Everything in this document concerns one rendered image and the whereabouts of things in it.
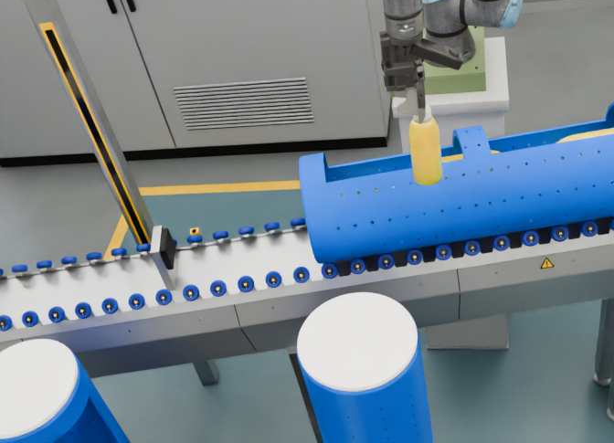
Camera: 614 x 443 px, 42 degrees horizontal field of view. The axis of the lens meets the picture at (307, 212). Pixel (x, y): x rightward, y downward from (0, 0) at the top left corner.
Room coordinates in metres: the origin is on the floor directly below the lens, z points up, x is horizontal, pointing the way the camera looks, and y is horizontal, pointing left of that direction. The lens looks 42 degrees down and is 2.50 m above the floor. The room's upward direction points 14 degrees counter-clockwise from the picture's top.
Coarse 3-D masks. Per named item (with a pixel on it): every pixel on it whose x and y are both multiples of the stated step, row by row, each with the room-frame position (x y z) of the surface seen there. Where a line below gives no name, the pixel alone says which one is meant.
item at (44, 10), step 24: (24, 0) 1.92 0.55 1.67; (48, 0) 1.92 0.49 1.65; (48, 24) 1.91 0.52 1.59; (48, 48) 1.92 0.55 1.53; (72, 48) 1.93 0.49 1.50; (72, 72) 1.91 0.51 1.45; (72, 96) 1.91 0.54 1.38; (96, 96) 1.95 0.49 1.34; (96, 120) 1.91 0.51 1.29; (96, 144) 1.91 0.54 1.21; (120, 168) 1.91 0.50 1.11; (120, 192) 1.91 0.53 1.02; (144, 216) 1.92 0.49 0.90; (144, 240) 1.91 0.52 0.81
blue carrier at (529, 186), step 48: (480, 144) 1.48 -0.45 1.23; (528, 144) 1.62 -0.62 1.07; (576, 144) 1.41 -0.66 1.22; (336, 192) 1.46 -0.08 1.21; (384, 192) 1.43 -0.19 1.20; (432, 192) 1.41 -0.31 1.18; (480, 192) 1.38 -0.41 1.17; (528, 192) 1.36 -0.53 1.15; (576, 192) 1.34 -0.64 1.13; (336, 240) 1.40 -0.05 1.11; (384, 240) 1.39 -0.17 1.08; (432, 240) 1.38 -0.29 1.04
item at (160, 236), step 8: (160, 232) 1.62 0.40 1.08; (168, 232) 1.63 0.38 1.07; (152, 240) 1.59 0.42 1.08; (160, 240) 1.59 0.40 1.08; (168, 240) 1.60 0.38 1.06; (152, 248) 1.56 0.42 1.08; (160, 248) 1.57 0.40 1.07; (168, 248) 1.58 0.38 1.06; (152, 256) 1.55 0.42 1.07; (160, 256) 1.55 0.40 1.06; (168, 256) 1.56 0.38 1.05; (160, 264) 1.55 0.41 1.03; (168, 264) 1.55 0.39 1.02; (176, 264) 1.63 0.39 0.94; (160, 272) 1.55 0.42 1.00; (168, 272) 1.55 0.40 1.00; (176, 272) 1.61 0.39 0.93; (168, 280) 1.55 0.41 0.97; (168, 288) 1.55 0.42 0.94
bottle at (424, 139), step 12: (432, 120) 1.37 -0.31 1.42; (408, 132) 1.38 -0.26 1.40; (420, 132) 1.36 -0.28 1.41; (432, 132) 1.35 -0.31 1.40; (420, 144) 1.35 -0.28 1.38; (432, 144) 1.35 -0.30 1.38; (420, 156) 1.35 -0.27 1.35; (432, 156) 1.35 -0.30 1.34; (420, 168) 1.35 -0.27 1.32; (432, 168) 1.34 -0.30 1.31; (420, 180) 1.35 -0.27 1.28; (432, 180) 1.34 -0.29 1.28
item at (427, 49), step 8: (424, 40) 1.40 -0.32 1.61; (416, 48) 1.37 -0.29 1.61; (424, 48) 1.37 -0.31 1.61; (432, 48) 1.37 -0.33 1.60; (440, 48) 1.38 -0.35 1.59; (448, 48) 1.39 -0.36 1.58; (416, 56) 1.37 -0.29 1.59; (424, 56) 1.37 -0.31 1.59; (432, 56) 1.36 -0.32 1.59; (440, 56) 1.36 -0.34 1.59; (448, 56) 1.36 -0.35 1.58; (456, 56) 1.36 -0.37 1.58; (440, 64) 1.36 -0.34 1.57; (448, 64) 1.36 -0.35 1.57; (456, 64) 1.35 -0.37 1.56
